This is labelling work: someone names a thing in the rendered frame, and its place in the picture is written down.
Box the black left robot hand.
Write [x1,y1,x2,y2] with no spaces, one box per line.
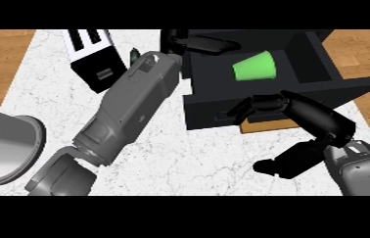
[160,28,244,57]

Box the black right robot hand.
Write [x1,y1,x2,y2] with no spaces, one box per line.
[226,89,359,180]

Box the green cup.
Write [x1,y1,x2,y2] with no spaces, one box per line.
[232,50,279,82]

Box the black open drawer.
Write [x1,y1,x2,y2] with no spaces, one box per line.
[182,28,370,101]

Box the black drawer front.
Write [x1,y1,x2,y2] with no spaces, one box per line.
[185,76,370,131]

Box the small dark green bottle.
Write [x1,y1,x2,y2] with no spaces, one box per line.
[129,47,144,66]

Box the black and white toaster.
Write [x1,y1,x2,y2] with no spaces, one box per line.
[60,28,130,95]

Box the grey round bowl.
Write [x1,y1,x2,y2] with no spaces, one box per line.
[0,112,49,186]

